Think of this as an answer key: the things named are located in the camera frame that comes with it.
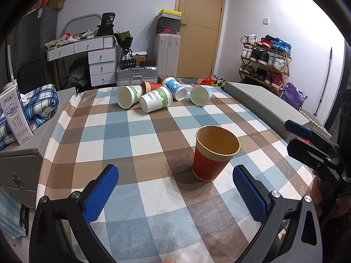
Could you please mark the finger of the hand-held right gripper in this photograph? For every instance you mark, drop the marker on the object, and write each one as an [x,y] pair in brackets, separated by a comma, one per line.
[307,153]
[299,129]

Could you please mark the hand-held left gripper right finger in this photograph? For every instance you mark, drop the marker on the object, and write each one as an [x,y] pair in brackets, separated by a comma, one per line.
[249,197]

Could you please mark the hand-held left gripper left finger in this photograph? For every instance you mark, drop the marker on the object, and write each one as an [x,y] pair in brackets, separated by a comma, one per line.
[101,194]

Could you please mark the white light-blue paper cup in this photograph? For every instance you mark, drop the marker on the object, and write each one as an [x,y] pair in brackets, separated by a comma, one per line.
[198,96]

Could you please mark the white green leaf paper cup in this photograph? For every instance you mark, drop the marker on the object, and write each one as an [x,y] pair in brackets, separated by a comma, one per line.
[133,93]

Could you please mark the white green lettered paper cup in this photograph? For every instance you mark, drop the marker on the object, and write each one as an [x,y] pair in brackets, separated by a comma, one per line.
[156,100]

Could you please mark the brown red paper cup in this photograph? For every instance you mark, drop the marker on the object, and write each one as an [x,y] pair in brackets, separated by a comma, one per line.
[153,86]

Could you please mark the blue white cartoon paper cup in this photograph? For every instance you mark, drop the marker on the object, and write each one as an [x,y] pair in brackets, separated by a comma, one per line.
[172,86]

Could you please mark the person's right hand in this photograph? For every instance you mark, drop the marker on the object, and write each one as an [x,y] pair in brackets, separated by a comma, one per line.
[316,194]

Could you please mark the white woven basket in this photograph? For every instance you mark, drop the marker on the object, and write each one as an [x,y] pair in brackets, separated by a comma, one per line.
[315,123]

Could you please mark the purple bag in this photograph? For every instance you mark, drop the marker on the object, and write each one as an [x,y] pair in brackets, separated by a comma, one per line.
[293,96]

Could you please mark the grey slab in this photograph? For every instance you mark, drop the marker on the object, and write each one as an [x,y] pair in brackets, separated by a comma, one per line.
[260,104]

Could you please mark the wooden shoe rack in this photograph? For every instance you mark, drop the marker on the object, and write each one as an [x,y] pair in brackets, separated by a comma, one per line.
[286,71]

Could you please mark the grey mop pole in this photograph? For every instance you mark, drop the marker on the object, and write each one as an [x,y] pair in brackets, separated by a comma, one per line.
[327,74]

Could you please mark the checked tablecloth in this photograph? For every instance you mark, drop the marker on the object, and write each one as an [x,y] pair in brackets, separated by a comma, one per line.
[153,142]

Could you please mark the group of sneakers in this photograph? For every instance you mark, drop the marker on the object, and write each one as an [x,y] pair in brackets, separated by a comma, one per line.
[263,57]

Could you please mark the grey drawer cabinet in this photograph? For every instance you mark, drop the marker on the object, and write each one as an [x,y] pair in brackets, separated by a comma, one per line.
[24,164]

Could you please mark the light blue checked cloth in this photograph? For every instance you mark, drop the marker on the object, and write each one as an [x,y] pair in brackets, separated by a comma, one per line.
[11,213]

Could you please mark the red yellow plastic bag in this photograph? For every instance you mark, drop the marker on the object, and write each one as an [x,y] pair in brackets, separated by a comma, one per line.
[206,81]

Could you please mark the blue plaid blanket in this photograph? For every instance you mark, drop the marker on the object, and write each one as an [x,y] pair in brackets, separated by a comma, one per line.
[41,101]

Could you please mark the white milk carton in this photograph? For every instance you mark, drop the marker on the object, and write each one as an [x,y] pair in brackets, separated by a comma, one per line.
[15,115]

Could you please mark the black duffel bag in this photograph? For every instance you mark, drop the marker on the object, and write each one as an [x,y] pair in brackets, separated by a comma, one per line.
[74,79]

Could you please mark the grey door mat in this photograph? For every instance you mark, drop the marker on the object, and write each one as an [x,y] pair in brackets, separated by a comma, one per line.
[190,80]

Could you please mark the silver suitcase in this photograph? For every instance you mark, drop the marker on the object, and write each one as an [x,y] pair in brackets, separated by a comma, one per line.
[134,76]

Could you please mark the white drawer desk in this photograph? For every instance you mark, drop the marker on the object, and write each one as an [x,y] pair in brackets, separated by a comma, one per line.
[101,57]

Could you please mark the wooden door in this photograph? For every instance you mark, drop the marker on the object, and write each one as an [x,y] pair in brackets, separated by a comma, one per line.
[200,33]

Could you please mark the white suitcase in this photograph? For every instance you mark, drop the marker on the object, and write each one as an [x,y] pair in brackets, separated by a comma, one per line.
[167,54]

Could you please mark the black wrapped bouquet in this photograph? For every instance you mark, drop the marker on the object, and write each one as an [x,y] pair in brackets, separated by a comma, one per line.
[124,39]

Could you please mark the desk clutter pile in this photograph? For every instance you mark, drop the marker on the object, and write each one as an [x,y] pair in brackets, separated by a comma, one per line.
[68,39]

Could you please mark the grey refrigerator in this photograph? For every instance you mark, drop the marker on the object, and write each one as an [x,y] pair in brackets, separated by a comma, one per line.
[30,46]

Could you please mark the black red shoe box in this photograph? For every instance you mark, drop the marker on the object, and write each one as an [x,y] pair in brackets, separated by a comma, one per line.
[167,26]

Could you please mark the black paper bag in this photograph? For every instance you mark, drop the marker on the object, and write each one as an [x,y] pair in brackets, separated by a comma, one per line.
[107,23]

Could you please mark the cardboard boxes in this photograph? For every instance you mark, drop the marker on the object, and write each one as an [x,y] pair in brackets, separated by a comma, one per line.
[56,3]

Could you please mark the white light switch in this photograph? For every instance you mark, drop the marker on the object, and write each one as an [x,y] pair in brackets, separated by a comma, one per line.
[266,20]

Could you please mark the grey arched frame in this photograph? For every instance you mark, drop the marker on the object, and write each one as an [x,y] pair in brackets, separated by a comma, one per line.
[82,17]

